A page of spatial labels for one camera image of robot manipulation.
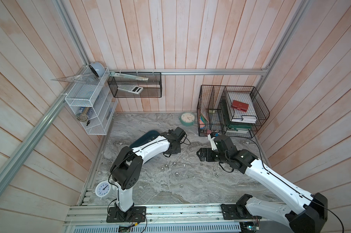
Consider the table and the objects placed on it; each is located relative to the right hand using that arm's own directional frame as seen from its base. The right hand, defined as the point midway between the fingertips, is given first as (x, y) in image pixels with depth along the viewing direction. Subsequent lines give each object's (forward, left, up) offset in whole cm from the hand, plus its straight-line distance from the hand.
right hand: (202, 151), depth 79 cm
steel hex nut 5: (-8, +14, -15) cm, 22 cm away
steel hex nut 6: (-7, -11, -16) cm, 20 cm away
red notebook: (+31, -27, +6) cm, 41 cm away
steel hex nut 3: (-2, +21, -16) cm, 26 cm away
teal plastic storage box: (+16, +34, -10) cm, 39 cm away
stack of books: (+23, -30, -5) cm, 38 cm away
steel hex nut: (0, -2, -16) cm, 16 cm away
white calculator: (+41, +44, +11) cm, 61 cm away
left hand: (+6, +17, -9) cm, 20 cm away
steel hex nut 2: (0, +15, -16) cm, 22 cm away
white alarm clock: (-18, +55, -13) cm, 59 cm away
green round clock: (+37, +6, -14) cm, 40 cm away
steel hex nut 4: (-4, +23, -16) cm, 28 cm away
